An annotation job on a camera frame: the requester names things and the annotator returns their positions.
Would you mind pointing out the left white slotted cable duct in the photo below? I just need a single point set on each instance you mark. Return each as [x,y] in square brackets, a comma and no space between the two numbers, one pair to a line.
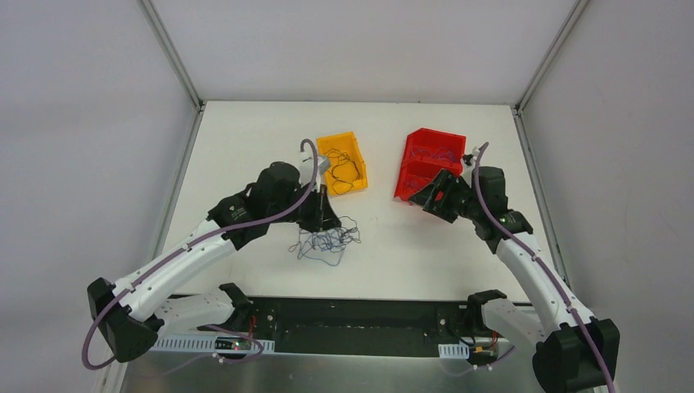
[218,343]

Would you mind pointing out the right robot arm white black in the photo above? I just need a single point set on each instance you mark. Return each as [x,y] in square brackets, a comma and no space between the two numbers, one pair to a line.
[570,348]

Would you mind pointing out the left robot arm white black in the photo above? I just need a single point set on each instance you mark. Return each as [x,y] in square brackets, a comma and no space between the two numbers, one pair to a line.
[237,220]

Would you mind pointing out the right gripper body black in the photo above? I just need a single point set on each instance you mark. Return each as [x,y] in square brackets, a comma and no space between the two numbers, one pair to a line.
[441,194]

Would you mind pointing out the yellow plastic bin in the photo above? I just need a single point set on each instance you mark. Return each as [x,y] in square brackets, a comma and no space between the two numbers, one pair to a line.
[348,170]

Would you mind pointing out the aluminium frame rail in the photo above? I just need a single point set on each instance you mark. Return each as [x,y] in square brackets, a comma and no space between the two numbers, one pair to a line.
[218,308]

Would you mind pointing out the right white slotted cable duct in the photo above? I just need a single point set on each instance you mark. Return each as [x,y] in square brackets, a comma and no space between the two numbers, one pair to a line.
[454,351]

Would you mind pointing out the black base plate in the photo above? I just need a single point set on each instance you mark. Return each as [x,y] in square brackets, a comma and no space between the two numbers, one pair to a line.
[400,328]

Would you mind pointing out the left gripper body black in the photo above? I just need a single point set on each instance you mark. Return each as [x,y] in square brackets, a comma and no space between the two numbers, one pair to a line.
[319,208]

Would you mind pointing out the red plastic bin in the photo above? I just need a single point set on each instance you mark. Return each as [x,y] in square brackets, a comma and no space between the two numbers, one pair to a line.
[427,152]

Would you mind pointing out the white slotted cable duct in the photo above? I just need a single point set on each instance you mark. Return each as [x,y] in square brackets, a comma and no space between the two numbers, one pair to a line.
[218,343]
[454,351]

